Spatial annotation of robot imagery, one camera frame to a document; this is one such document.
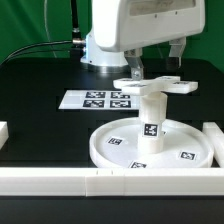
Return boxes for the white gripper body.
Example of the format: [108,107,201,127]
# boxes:
[92,0,205,52]

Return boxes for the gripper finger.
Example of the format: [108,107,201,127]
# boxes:
[166,37,186,69]
[124,48,144,80]

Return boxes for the white cross-shaped table base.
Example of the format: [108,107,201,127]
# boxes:
[113,76,198,96]

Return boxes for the white round table top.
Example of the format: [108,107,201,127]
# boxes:
[89,117,214,168]

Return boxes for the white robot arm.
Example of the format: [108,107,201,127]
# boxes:
[81,0,205,80]

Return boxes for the white marker tag plate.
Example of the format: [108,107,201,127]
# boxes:
[59,90,139,110]

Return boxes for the white right barrier block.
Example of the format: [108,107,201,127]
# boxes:
[203,122,224,168]

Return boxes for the white barrier block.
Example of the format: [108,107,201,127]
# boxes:
[0,121,9,150]
[203,122,224,168]

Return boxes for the white left barrier block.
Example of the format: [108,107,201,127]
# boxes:
[0,121,9,150]

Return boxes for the black cable connector post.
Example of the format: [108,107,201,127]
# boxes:
[70,0,85,57]

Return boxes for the thin grey cable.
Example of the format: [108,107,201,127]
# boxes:
[43,0,58,59]

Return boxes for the black cable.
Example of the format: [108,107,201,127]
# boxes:
[0,40,75,66]

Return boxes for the white front barrier rail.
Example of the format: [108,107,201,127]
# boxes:
[0,168,224,196]

